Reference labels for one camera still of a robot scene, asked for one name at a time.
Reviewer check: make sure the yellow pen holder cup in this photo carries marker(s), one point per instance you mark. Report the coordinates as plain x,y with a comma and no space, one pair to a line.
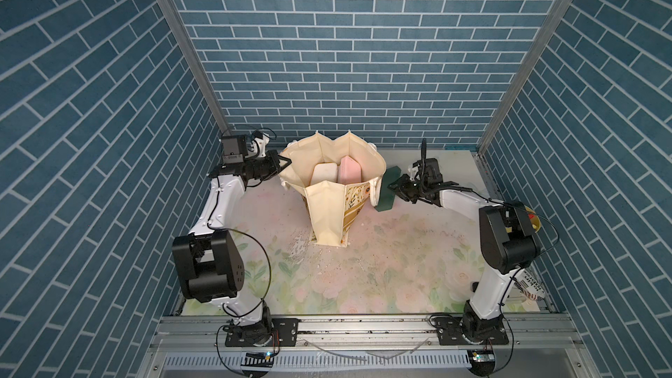
534,219

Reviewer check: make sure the cream canvas tote bag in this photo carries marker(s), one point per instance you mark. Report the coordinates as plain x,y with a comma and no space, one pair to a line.
333,207

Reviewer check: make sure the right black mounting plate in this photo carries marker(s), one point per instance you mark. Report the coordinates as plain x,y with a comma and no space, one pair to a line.
468,330

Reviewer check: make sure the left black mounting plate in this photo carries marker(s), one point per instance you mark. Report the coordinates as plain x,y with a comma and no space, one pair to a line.
283,330

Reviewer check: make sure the white printed packet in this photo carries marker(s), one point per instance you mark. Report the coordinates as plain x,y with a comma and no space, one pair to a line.
528,285

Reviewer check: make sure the pink pencil case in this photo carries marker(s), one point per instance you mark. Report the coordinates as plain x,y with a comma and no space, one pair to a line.
349,171

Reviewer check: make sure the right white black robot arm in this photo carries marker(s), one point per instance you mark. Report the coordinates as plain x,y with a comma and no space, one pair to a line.
508,242

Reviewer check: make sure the aluminium front rail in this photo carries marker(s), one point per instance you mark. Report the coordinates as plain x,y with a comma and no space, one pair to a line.
399,345

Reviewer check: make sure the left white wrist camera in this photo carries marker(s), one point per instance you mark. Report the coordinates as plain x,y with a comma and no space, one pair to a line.
239,148

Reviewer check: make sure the white pencil case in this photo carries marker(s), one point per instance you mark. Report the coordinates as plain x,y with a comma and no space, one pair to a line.
324,172

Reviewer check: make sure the black mounting plate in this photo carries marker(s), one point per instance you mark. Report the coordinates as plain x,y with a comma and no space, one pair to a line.
283,330
468,330

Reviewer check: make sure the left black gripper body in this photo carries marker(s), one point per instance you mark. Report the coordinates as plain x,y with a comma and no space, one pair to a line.
261,167

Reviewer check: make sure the dark green pencil case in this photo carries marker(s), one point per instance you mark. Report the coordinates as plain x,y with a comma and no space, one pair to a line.
387,196

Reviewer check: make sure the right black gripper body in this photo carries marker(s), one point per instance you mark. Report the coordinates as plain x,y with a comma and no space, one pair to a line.
410,191

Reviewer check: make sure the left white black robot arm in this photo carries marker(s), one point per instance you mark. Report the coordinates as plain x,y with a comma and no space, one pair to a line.
210,267

